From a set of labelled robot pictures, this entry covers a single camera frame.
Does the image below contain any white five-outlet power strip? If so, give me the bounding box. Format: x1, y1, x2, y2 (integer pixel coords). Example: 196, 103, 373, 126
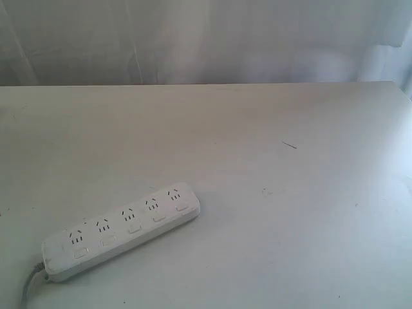
41, 182, 200, 282

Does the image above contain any gray cable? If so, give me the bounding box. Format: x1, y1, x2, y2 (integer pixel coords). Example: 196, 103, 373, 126
21, 262, 46, 309

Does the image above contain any white backdrop curtain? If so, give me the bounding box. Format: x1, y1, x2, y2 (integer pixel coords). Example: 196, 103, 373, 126
1, 1, 411, 94

